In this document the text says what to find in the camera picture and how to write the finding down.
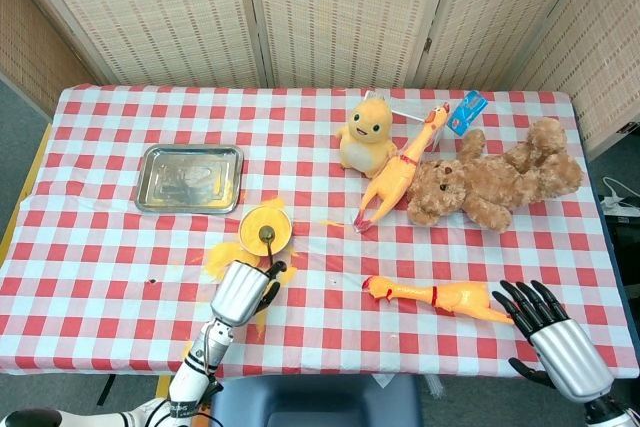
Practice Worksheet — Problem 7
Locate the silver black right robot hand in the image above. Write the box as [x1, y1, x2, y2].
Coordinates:
[491, 278, 616, 406]

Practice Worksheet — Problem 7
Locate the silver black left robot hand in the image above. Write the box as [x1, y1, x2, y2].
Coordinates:
[209, 259, 289, 328]

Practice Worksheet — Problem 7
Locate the black spoon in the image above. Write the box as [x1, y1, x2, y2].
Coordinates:
[257, 225, 278, 269]

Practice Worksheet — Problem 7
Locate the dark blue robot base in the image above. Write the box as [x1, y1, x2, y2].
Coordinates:
[209, 373, 424, 427]

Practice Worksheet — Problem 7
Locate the off-white bowl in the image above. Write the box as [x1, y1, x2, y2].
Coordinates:
[237, 205, 294, 257]

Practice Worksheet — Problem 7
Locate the yellow powder in bowl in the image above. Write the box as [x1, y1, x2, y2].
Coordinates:
[239, 207, 292, 254]

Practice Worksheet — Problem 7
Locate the stainless steel tray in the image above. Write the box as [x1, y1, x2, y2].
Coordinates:
[133, 143, 246, 216]

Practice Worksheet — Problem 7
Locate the spilled yellow powder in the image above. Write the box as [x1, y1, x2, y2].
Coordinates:
[201, 241, 299, 339]

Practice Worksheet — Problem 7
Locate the red white checkered tablecloth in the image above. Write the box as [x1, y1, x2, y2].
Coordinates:
[0, 83, 640, 381]

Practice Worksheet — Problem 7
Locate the yellow rubber chicken toy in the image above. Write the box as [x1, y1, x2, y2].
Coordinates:
[361, 274, 517, 326]

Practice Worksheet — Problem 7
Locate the white power strip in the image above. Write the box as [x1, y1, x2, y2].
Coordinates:
[599, 176, 640, 212]

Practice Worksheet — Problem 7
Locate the brown teddy bear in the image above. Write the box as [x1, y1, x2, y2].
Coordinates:
[405, 116, 586, 235]

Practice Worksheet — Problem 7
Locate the rubber chicken in plastic bag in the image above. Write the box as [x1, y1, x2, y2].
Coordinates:
[353, 101, 452, 234]

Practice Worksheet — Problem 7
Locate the yellow plush monster toy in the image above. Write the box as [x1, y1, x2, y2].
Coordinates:
[333, 97, 399, 172]

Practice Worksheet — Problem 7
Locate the blue cardboard tag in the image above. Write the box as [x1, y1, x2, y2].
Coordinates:
[446, 89, 490, 138]

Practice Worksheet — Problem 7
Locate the woven folding screen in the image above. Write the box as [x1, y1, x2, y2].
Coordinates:
[0, 0, 640, 159]

